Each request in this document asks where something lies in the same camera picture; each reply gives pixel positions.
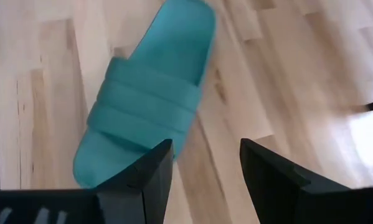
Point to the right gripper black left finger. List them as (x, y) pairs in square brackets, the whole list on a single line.
[(139, 193)]

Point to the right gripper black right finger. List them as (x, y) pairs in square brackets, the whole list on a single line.
[(298, 199)]

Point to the green slide sandal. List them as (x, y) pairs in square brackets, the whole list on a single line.
[(161, 77)]

